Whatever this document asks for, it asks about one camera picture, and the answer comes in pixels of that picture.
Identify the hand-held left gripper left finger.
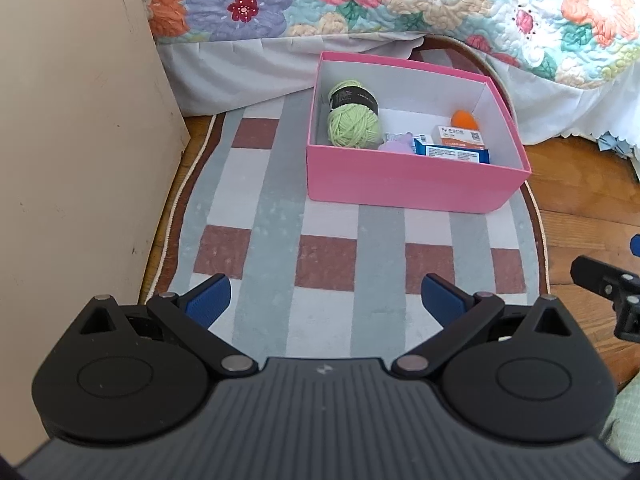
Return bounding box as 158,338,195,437
75,273,258,376

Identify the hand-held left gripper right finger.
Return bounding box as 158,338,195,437
391,273,576,377

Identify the pink cardboard box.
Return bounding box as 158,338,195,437
306,51,532,215

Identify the blue wet wipes pack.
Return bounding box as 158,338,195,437
412,141,492,164

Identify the purple plush toy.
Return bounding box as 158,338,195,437
377,131,416,153

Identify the clear floss pick box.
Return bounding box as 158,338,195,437
431,124,487,151

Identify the green yarn ball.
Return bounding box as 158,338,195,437
327,80,383,150

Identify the striped checked rug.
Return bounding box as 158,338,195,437
140,35,551,361

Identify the pale green garment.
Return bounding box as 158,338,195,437
597,390,640,463

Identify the cream cabinet panel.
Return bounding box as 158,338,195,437
0,0,192,461

